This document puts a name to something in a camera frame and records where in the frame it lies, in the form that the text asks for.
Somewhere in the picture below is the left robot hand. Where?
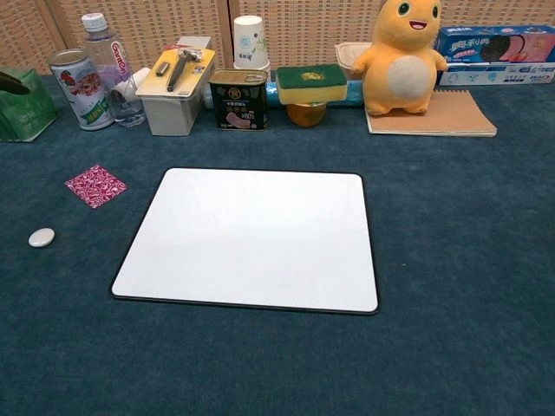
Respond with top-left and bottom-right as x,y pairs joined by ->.
0,70 -> 33,95

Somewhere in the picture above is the pink patterned square packet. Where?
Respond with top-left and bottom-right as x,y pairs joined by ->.
64,163 -> 129,210

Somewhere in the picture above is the small white round disc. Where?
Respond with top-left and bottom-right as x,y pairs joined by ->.
28,227 -> 56,250

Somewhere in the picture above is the green tissue pack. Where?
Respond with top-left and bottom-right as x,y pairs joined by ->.
0,68 -> 60,143

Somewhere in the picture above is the silver drink can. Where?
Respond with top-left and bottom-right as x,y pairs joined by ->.
47,49 -> 114,132

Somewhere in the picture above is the clear water bottle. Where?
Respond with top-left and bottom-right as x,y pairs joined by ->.
81,12 -> 147,128

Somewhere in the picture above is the small white cylinder bottle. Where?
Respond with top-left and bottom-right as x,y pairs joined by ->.
110,68 -> 151,105

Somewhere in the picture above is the grey plastic box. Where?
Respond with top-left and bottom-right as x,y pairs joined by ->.
140,84 -> 210,137

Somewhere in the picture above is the yellow razor blister pack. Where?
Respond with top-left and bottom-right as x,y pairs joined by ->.
134,44 -> 217,99

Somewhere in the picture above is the white upright box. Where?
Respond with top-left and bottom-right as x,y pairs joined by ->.
175,36 -> 213,52

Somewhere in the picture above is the black luncheon meat can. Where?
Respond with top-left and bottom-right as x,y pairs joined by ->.
207,68 -> 270,131

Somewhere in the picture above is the white paper cup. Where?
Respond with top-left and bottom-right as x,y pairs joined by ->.
232,15 -> 271,73

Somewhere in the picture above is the white board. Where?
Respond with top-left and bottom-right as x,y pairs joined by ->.
110,166 -> 380,316

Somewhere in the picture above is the woven folding screen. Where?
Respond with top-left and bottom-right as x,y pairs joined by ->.
0,0 -> 555,78

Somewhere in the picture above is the yellow green sponge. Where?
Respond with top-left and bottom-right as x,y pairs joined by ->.
276,63 -> 349,106

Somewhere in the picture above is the beige lunch container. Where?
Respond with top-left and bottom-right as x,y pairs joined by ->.
334,42 -> 374,81

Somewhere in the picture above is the teal tablecloth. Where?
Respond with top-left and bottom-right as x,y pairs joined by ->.
0,73 -> 555,416

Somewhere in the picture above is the yellow plush toy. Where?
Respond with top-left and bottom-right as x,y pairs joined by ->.
349,0 -> 449,117

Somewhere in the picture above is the kraft spiral notebook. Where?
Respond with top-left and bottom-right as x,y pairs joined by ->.
366,89 -> 499,139

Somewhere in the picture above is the blue cookie box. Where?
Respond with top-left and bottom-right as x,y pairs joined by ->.
434,24 -> 555,66

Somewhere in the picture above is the white blue long box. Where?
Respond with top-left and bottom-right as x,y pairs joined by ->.
437,62 -> 555,87

